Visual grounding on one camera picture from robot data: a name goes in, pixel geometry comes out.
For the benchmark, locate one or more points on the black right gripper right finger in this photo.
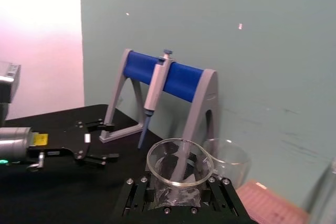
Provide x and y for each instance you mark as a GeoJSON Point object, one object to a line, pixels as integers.
{"type": "Point", "coordinates": [223, 195]}

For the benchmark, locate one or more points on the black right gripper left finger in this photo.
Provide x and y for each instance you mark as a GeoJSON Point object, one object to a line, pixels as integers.
{"type": "Point", "coordinates": [136, 195]}

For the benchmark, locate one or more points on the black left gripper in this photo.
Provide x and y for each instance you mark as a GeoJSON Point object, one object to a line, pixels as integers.
{"type": "Point", "coordinates": [65, 142]}

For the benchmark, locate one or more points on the clear glass beaker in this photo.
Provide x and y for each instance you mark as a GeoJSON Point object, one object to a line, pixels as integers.
{"type": "Point", "coordinates": [233, 161]}
{"type": "Point", "coordinates": [181, 171]}

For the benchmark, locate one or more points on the grey pipette with blue tip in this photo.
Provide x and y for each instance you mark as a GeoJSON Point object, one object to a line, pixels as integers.
{"type": "Point", "coordinates": [155, 90]}

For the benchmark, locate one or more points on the clear plastic case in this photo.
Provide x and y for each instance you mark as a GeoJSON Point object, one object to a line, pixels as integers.
{"type": "Point", "coordinates": [325, 197]}

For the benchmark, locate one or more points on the grey and blue pipette stand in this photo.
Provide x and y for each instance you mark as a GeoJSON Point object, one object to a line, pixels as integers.
{"type": "Point", "coordinates": [183, 79]}

